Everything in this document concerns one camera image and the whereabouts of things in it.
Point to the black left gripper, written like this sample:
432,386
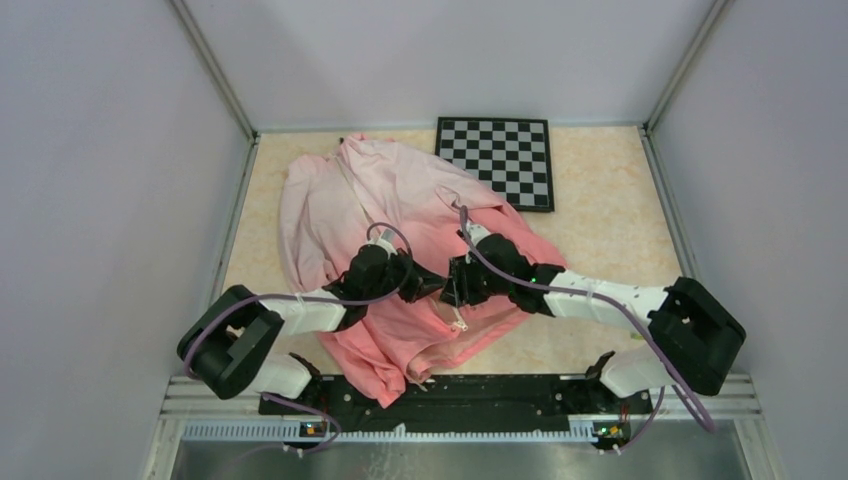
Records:
421,282

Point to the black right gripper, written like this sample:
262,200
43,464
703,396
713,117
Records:
454,292

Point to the pink zip-up jacket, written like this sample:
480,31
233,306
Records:
327,204

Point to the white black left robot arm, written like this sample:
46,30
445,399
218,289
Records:
229,348

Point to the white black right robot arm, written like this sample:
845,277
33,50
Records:
691,339

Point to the black white checkerboard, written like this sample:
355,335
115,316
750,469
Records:
511,156

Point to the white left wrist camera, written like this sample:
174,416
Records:
386,245

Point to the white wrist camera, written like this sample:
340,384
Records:
386,245
475,233

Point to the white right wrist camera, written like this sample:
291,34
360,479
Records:
475,233

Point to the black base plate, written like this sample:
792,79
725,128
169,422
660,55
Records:
476,404

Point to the aluminium frame rail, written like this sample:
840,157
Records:
192,411

